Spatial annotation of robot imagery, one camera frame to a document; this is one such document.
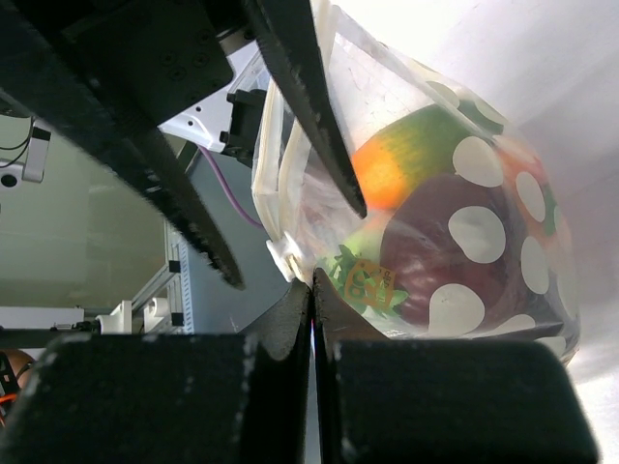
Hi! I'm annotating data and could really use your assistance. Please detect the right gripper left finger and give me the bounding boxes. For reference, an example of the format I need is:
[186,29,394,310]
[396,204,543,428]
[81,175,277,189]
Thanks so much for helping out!
[1,282,310,463]

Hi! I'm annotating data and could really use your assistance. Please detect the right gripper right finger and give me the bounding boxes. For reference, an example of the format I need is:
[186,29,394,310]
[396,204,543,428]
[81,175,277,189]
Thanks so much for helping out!
[312,271,600,463]

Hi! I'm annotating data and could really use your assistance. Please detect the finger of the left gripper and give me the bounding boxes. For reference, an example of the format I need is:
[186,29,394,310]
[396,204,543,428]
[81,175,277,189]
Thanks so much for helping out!
[242,0,367,218]

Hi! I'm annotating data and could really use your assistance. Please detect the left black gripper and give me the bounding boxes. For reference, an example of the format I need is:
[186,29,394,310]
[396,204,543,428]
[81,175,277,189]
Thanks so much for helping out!
[1,0,248,289]

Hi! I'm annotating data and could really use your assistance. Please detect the dark red apple toy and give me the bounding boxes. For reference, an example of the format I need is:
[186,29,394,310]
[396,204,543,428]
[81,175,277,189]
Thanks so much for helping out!
[380,174,531,335]

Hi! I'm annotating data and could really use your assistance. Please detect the orange green mango toy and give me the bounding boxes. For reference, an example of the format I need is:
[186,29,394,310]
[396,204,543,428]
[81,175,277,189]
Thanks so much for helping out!
[351,105,473,210]

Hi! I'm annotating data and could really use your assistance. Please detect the clear zip top bag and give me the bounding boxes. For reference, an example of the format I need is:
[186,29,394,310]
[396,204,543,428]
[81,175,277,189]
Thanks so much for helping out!
[251,1,580,362]

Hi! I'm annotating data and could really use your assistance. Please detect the red tomato toy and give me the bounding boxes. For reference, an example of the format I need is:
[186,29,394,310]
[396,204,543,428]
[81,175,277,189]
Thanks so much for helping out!
[494,135,572,251]

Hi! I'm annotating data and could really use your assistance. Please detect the white radish toy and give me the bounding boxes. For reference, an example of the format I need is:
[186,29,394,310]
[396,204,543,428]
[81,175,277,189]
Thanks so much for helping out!
[343,215,390,263]

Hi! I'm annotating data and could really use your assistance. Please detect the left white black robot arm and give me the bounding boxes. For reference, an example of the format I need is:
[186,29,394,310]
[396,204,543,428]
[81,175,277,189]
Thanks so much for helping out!
[1,1,367,288]

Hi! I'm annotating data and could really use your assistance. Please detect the green leaf toy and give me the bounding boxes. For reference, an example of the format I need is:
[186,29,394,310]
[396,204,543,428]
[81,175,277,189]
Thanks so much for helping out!
[328,245,409,318]

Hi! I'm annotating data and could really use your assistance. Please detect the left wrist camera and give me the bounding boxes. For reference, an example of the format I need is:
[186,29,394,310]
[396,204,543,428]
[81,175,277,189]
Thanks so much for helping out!
[1,120,51,191]

